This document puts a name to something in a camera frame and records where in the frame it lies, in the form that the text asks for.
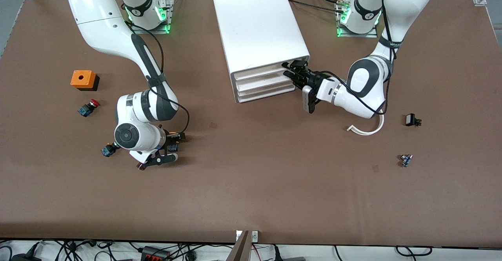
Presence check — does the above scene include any white curved plastic strip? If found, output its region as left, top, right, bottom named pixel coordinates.
left=347, top=112, right=385, bottom=136

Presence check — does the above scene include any red push button switch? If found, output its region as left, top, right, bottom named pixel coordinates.
left=77, top=99, right=100, bottom=118

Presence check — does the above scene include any white plastic drawer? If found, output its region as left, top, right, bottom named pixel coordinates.
left=234, top=63, right=293, bottom=82
left=236, top=82, right=296, bottom=97
left=235, top=73, right=295, bottom=91
left=238, top=89, right=296, bottom=103

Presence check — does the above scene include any white drawer cabinet housing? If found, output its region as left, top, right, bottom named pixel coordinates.
left=212, top=0, right=311, bottom=104

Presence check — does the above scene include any small metal bracket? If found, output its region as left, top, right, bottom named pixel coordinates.
left=235, top=230, right=259, bottom=243

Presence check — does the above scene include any orange button enclosure box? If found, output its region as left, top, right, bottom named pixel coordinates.
left=70, top=70, right=100, bottom=92

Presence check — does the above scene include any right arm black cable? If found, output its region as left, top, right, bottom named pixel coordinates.
left=125, top=20, right=191, bottom=136

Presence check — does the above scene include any black power strip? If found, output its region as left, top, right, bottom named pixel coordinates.
left=140, top=246, right=172, bottom=261

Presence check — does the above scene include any green push button switch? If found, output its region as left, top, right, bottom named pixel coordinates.
left=101, top=143, right=119, bottom=158

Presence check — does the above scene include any black cable loop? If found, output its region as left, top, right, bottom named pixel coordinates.
left=395, top=246, right=433, bottom=257

